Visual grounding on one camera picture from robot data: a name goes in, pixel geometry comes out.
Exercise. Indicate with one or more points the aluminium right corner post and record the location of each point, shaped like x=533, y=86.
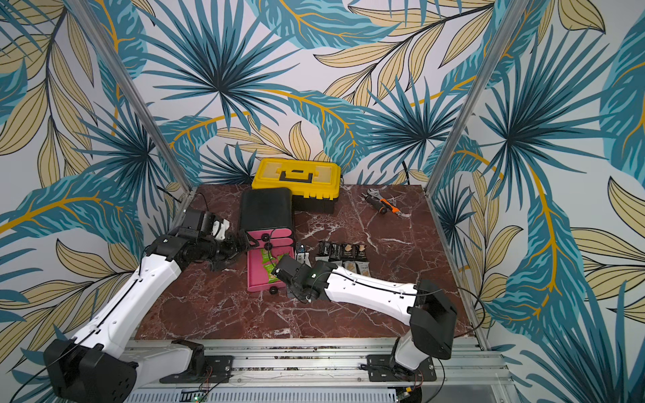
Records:
x=489, y=63

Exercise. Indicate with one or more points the clear snack bag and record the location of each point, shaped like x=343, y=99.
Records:
x=349, y=265
x=363, y=268

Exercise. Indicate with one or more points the black cookie packet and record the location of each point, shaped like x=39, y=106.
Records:
x=348, y=252
x=323, y=249
x=336, y=252

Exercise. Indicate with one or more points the pink bottom drawer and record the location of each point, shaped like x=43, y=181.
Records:
x=257, y=278

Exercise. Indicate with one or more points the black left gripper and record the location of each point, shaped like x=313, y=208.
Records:
x=236, y=248

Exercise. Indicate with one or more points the green snack packet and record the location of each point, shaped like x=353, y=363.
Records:
x=272, y=278
x=267, y=260

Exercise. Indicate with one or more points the aluminium corner post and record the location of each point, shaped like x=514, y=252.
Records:
x=489, y=63
x=91, y=25

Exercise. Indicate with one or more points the orange black pliers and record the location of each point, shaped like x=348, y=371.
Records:
x=379, y=203

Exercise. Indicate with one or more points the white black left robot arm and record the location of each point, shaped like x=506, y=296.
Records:
x=92, y=366

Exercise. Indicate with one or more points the yellow black toolbox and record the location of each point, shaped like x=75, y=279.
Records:
x=315, y=185

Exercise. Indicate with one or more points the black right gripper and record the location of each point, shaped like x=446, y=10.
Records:
x=282, y=267

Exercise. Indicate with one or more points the aluminium left corner post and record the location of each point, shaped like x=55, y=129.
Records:
x=91, y=25

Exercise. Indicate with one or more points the aluminium front rail base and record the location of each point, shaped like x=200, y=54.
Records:
x=472, y=374

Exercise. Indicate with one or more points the black drawer cabinet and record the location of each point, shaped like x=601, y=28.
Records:
x=266, y=209

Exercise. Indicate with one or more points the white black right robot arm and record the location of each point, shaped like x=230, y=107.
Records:
x=424, y=307

